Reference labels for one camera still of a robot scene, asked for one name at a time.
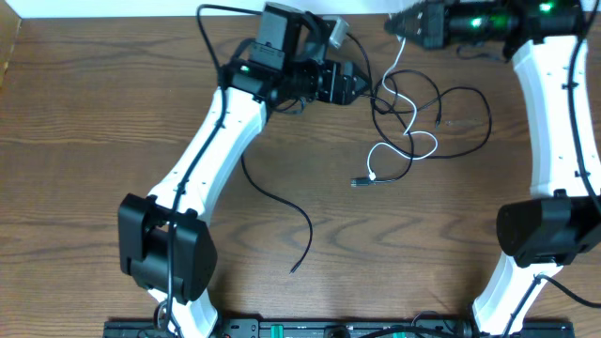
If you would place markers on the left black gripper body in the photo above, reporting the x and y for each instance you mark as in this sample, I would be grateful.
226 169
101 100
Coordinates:
327 84

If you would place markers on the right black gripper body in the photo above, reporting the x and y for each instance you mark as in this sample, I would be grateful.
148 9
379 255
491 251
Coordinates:
439 26

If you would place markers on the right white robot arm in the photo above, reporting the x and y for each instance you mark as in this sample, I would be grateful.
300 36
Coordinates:
545 41

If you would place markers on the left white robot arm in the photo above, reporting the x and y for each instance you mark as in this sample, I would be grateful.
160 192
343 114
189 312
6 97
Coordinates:
163 237

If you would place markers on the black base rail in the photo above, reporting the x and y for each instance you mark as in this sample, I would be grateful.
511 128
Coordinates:
253 328

